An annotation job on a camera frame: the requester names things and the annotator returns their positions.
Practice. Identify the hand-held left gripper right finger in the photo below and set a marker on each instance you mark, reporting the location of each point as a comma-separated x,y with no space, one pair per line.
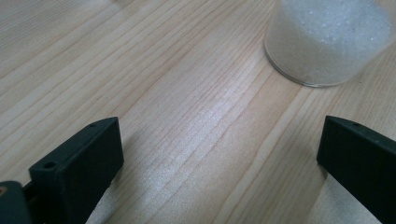
364,161

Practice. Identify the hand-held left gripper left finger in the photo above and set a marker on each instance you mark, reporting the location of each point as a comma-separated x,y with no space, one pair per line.
77,168

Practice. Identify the glass jar with metal lid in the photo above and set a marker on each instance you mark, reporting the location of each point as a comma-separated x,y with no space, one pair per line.
323,40

